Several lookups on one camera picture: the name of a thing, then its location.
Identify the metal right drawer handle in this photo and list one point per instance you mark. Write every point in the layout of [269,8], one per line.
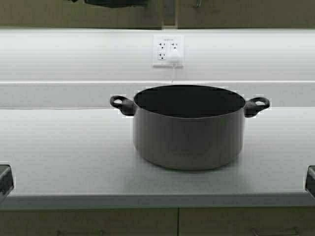
[287,232]

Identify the wooden lower left drawer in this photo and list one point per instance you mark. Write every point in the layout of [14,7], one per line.
[115,222]

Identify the metal left drawer handle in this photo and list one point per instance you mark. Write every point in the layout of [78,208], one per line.
[80,233]

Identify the white wall outlet plate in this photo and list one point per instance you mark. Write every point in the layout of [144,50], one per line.
[163,45]

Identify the dark base block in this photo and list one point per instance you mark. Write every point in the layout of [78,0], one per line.
[6,181]
[310,181]

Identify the dark left base block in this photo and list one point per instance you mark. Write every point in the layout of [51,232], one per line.
[6,181]

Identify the white plug adapter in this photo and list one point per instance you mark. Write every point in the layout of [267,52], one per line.
[174,59]

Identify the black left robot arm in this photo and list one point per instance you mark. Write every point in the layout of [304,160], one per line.
[117,3]

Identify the wooden drawer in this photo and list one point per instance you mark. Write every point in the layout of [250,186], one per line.
[115,222]
[238,221]

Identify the dark right base block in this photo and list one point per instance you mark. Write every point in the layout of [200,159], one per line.
[310,181]

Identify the grey pot with black handles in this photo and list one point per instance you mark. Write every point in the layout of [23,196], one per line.
[189,127]

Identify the metal drawer handle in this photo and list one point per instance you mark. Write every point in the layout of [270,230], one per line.
[80,233]
[287,232]

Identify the wooden lower right drawer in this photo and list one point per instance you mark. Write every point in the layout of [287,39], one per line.
[238,221]

